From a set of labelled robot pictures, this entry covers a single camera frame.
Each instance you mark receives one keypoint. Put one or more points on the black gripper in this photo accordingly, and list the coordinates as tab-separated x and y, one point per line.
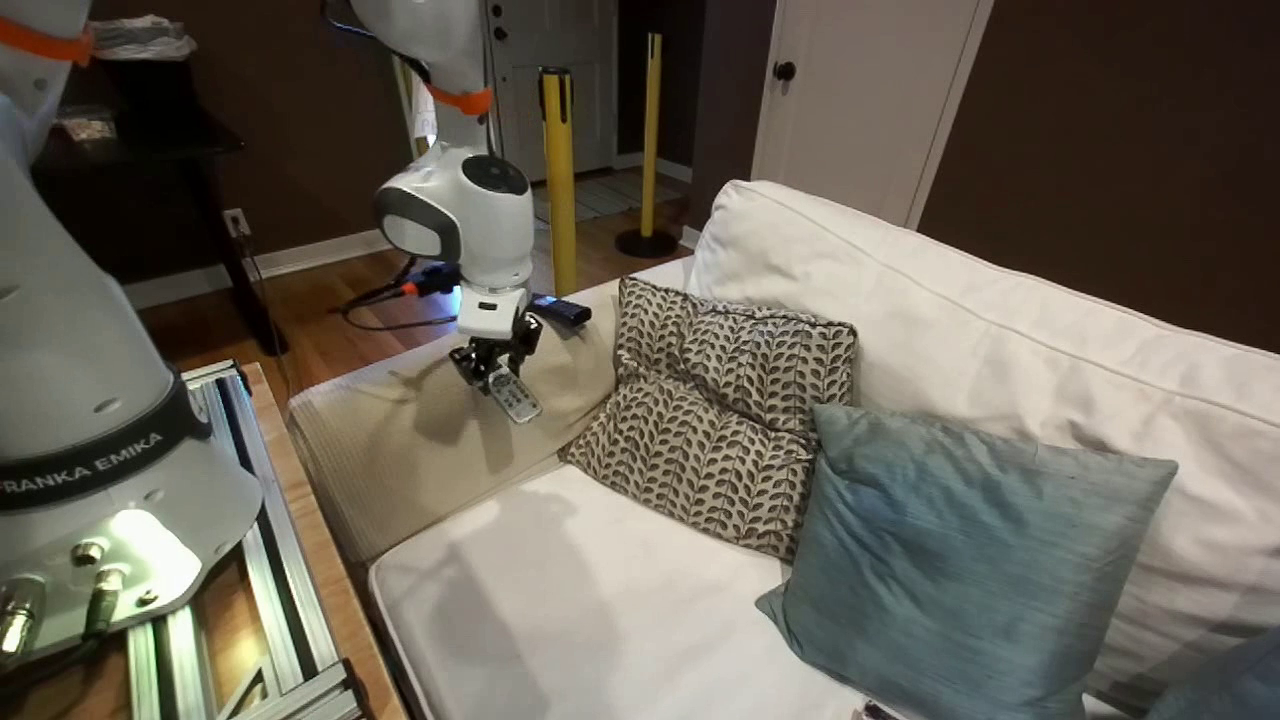
522	327

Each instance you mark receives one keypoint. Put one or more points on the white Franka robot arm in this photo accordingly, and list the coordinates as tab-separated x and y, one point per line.
80	360

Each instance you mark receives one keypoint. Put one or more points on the black remote control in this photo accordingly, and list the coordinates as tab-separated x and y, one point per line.
566	313

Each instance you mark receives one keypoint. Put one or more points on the beige grid-pattern cloth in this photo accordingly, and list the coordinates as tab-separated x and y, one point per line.
384	442

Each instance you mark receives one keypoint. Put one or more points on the thick yellow stanchion pole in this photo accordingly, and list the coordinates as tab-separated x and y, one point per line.
560	187

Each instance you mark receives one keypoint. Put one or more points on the thin yellow stanchion pole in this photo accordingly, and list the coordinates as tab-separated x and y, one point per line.
652	135

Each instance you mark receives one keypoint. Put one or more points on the dark side table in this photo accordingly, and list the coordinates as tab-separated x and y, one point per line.
146	135

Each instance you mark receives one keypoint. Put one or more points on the dark door knob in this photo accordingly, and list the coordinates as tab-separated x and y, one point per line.
785	71

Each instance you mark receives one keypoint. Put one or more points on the white door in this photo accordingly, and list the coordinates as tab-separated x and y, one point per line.
854	106

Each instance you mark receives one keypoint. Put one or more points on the white crumpled cloth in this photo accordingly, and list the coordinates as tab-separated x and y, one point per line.
146	36

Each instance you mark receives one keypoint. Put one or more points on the large teal pillow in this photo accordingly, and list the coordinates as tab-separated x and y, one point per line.
962	562

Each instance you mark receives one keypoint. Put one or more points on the white sofa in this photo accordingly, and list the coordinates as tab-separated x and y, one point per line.
1015	335

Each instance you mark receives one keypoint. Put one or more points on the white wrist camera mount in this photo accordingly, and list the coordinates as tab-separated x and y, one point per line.
485	313

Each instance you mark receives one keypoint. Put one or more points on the white wall outlet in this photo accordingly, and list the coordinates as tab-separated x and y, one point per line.
239	222

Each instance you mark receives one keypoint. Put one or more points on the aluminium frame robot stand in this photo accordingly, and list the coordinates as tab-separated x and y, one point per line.
272	602

